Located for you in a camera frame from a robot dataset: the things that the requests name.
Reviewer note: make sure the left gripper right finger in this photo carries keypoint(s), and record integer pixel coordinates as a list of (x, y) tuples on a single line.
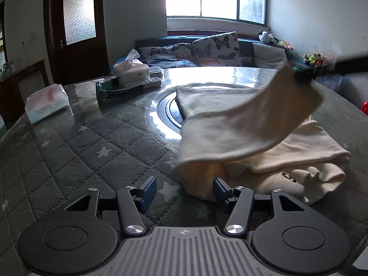
[(223, 193)]

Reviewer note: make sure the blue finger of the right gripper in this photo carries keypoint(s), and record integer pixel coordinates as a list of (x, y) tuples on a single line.
[(354, 65)]

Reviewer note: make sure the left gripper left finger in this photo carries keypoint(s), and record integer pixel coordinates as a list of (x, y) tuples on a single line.
[(146, 194)]

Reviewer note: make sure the cream white garment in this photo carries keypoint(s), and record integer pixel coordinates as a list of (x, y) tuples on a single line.
[(263, 139)]

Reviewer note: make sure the clear plastic storage box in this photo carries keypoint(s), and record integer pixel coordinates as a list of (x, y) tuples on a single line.
[(338, 84)]

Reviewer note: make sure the colourful plush toy pile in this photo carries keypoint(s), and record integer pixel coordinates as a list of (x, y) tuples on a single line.
[(313, 59)]

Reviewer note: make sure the red plastic stool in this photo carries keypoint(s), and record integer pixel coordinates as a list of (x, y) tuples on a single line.
[(364, 108)]

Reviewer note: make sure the grey quilted star table cover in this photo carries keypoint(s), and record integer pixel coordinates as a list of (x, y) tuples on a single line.
[(69, 184)]

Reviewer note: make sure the round black table heater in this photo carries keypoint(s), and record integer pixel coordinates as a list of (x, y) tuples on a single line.
[(163, 118)]

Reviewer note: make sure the grey cushion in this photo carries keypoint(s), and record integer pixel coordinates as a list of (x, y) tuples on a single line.
[(269, 57)]

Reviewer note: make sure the black and white plush toy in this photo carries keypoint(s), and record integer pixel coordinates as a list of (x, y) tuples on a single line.
[(267, 38)]

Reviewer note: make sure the teal tray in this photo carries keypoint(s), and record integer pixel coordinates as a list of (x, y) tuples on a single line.
[(110, 89)]

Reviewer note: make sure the pink tissue box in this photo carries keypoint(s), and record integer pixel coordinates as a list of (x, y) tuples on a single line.
[(131, 69)]

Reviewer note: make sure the blue corner sofa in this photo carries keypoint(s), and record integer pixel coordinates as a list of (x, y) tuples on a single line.
[(245, 45)]

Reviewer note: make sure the upright butterfly print pillow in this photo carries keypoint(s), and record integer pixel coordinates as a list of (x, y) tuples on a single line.
[(218, 50)]

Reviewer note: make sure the soft tissue pack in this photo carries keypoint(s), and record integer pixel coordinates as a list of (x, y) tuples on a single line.
[(45, 102)]

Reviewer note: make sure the flat butterfly print pillow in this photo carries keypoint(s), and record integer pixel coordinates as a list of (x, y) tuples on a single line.
[(172, 56)]

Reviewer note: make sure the dark wooden door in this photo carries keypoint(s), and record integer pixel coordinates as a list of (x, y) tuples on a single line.
[(75, 39)]

